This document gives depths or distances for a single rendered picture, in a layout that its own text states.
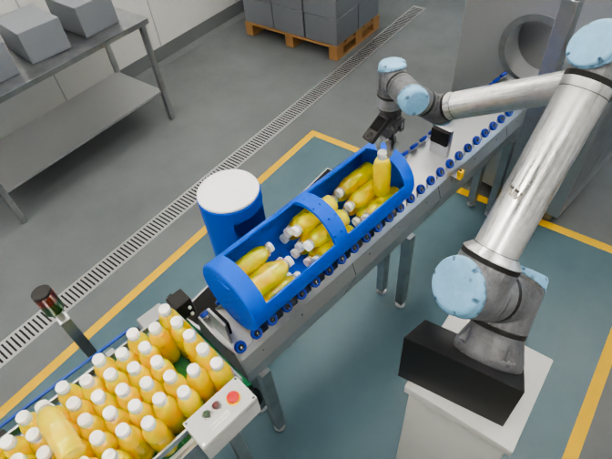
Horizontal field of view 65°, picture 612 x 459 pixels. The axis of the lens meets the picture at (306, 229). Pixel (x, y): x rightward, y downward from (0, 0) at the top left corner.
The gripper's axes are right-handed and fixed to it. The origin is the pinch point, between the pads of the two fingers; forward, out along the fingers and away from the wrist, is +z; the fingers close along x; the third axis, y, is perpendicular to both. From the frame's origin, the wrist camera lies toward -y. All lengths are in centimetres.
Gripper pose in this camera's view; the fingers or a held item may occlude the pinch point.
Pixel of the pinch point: (382, 153)
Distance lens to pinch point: 187.6
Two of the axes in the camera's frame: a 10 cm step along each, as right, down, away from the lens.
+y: 7.0, -5.6, 4.4
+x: -7.1, -4.9, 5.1
